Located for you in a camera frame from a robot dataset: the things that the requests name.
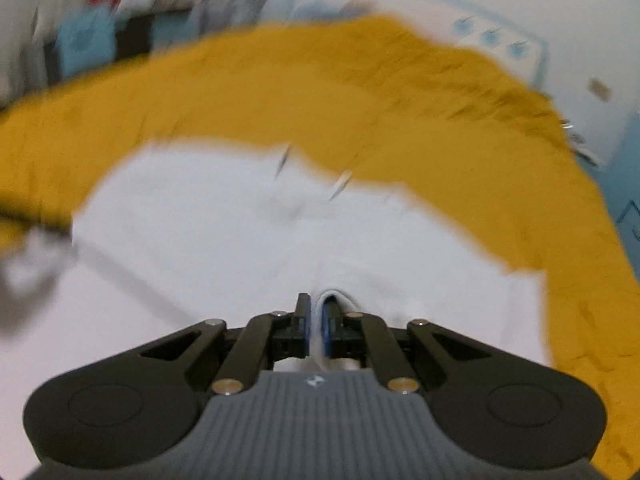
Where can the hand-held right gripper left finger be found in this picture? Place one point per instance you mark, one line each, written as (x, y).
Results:
(301, 327)

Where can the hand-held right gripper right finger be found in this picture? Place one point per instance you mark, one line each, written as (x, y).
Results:
(325, 327)

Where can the white printed t-shirt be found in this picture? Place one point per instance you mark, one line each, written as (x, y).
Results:
(200, 240)

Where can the blue chair with face cutout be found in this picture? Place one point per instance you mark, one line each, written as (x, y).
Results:
(85, 42)

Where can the mustard yellow quilted blanket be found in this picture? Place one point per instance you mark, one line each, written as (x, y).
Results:
(350, 85)

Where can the dark cluttered desk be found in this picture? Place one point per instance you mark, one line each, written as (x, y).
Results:
(150, 30)

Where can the bedside clutter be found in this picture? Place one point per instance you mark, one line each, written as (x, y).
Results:
(577, 145)

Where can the white headboard with blue apples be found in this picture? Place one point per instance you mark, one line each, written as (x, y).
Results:
(450, 15)

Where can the beige wall sticker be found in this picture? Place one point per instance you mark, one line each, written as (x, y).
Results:
(599, 89)

